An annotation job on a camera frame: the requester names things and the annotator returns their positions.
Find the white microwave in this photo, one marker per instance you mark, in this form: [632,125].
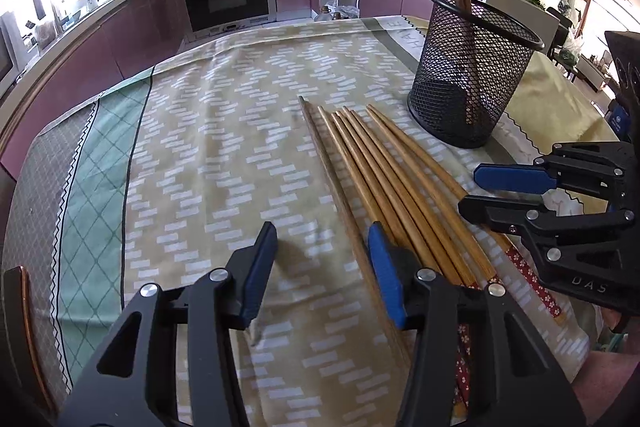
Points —
[6,57]

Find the bottles on kitchen floor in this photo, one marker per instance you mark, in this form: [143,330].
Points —
[340,12]

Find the white side cabinet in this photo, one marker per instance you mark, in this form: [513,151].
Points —
[525,22]

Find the bundle of wooden chopsticks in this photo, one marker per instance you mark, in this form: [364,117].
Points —
[380,187]

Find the black mesh utensil holder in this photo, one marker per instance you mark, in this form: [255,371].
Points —
[450,57]

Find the purple kitchen cabinets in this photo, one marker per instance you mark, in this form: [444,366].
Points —
[125,32]

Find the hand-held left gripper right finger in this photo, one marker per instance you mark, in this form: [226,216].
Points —
[385,272]

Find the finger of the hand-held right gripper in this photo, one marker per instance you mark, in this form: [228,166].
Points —
[500,212]
[510,179]

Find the patterned yellow green tablecloth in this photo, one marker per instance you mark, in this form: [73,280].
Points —
[200,157]

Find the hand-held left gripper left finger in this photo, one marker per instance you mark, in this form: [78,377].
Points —
[257,277]

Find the dark dining chair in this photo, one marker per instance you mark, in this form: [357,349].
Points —
[559,32]

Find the brown wooden chair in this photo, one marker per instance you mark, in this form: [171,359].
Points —
[20,332]

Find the person's right forearm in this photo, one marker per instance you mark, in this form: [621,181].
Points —
[605,382]

